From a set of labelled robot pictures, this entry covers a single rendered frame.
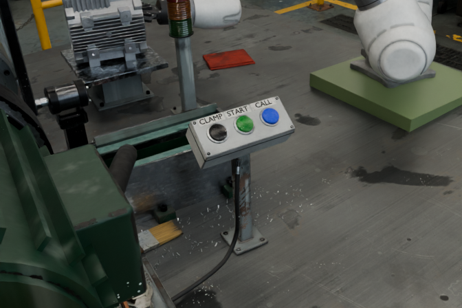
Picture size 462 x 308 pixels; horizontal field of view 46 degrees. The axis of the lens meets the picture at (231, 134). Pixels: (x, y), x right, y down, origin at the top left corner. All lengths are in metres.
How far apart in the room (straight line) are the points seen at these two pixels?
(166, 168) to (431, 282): 0.53
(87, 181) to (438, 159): 1.07
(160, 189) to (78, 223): 0.78
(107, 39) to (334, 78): 0.64
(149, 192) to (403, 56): 0.66
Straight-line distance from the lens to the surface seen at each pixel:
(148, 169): 1.07
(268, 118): 0.91
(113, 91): 1.60
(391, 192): 1.21
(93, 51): 1.52
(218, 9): 1.61
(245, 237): 1.05
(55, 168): 0.38
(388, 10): 1.34
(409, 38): 1.32
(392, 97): 1.52
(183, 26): 1.38
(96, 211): 0.34
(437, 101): 1.53
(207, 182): 1.15
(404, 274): 1.03
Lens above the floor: 1.52
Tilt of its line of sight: 31 degrees down
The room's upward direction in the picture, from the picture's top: 3 degrees counter-clockwise
